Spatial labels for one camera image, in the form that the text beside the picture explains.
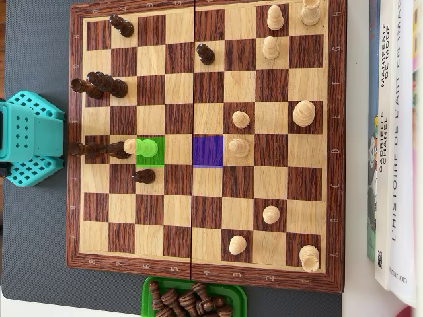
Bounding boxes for teal perforated robot base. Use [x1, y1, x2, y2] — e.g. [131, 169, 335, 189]
[0, 90, 66, 188]

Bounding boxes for dark wooden chess piece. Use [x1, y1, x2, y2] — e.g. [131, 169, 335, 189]
[191, 283, 212, 308]
[178, 291, 199, 317]
[148, 281, 165, 311]

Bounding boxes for light pawn centre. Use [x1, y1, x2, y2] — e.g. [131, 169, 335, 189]
[228, 137, 251, 159]

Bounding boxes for light wooden pawn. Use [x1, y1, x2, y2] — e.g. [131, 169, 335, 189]
[262, 35, 281, 60]
[262, 205, 281, 225]
[229, 234, 248, 256]
[231, 110, 251, 129]
[266, 5, 285, 32]

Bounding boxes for wooden chessboard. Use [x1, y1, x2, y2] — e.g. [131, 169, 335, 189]
[65, 0, 348, 295]

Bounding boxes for light wooden king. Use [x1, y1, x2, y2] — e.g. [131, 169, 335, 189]
[292, 100, 317, 128]

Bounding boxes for dark wooden king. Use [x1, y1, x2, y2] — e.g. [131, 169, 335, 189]
[68, 141, 110, 159]

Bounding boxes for green plastic tray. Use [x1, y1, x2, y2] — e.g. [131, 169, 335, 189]
[141, 276, 248, 317]

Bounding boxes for light wooden rook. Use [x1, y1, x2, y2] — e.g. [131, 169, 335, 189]
[299, 244, 321, 273]
[300, 0, 322, 26]

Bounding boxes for dark wooden rook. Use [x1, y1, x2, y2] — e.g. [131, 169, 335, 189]
[70, 77, 105, 100]

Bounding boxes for white Gabrielle Chanel book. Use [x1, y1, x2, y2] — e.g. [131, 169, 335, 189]
[375, 0, 397, 291]

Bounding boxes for illustrated blue green book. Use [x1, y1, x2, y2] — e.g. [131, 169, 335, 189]
[365, 0, 381, 264]

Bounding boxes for dark grey mat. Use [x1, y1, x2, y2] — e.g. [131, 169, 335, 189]
[0, 0, 344, 317]

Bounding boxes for white book coloured marks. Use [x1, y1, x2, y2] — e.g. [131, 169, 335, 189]
[411, 0, 423, 308]

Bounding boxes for red object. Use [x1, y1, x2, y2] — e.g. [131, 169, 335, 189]
[393, 305, 423, 317]

